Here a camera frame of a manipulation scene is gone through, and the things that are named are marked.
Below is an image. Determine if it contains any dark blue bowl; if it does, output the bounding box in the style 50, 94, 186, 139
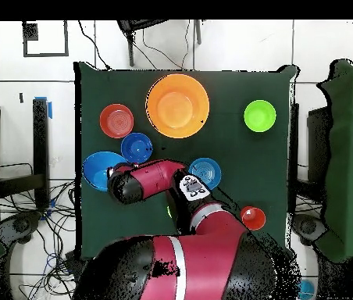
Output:
120, 132, 154, 166

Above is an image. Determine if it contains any large yellow-orange bowl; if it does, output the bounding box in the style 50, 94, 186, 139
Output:
145, 73, 211, 139

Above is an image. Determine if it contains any large light blue bowl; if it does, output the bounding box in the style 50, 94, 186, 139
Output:
81, 151, 130, 192

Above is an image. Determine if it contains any medium blue ribbed bowl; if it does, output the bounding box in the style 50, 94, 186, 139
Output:
187, 156, 223, 191

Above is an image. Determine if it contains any dark green table cloth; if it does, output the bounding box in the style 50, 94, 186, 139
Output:
73, 61, 299, 262

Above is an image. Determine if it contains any orange-red ribbed bowl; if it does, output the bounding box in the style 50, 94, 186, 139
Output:
98, 103, 135, 139

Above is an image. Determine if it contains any orange-red cup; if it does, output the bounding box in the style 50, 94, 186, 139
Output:
239, 205, 267, 231

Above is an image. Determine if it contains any green bowl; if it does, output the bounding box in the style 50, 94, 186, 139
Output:
243, 99, 277, 133

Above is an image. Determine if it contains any black metal stand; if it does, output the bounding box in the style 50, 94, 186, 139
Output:
116, 20, 203, 67

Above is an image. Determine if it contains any black power strip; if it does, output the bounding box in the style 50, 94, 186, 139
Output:
64, 251, 85, 274

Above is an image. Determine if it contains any dark grey rounded base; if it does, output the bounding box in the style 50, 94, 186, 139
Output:
0, 210, 43, 251
291, 213, 329, 246

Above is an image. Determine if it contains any blue cup on floor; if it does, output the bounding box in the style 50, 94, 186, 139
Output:
298, 279, 316, 300

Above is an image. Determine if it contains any tangle of cables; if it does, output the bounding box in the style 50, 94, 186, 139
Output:
0, 162, 80, 300

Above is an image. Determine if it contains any black metal frame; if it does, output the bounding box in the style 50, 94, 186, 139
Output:
288, 102, 330, 216
0, 97, 52, 210

